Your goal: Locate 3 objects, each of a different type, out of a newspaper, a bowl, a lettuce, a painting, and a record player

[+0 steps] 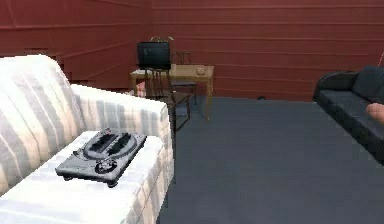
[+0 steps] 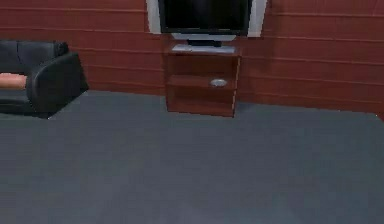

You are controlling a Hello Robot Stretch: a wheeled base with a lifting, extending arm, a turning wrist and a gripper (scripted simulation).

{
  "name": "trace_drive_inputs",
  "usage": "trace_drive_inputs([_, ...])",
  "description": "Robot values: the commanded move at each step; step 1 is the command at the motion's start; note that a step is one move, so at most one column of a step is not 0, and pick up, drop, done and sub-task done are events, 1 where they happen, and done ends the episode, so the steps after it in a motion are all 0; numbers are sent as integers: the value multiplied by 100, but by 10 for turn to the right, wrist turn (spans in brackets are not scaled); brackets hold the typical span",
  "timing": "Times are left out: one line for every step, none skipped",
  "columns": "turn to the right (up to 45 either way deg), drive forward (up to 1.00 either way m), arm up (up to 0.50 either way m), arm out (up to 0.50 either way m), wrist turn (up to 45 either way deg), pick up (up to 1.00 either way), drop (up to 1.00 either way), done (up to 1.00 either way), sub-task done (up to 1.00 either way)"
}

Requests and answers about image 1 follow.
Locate dark wooden chair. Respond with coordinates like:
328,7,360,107
171,50,198,105
143,67,192,134

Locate house plant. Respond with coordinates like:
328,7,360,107
149,35,175,43

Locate black sofa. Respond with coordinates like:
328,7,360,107
312,65,384,166

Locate dark grey cushion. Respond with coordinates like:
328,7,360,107
352,65,384,102

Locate grey record player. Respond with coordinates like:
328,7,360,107
54,127,148,188

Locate black television set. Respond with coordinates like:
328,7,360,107
136,41,172,71

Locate pink round cushion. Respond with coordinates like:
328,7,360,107
365,102,384,126

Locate wooden desk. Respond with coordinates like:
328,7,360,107
129,63,215,122

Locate white striped sofa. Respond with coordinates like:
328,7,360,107
0,54,175,224

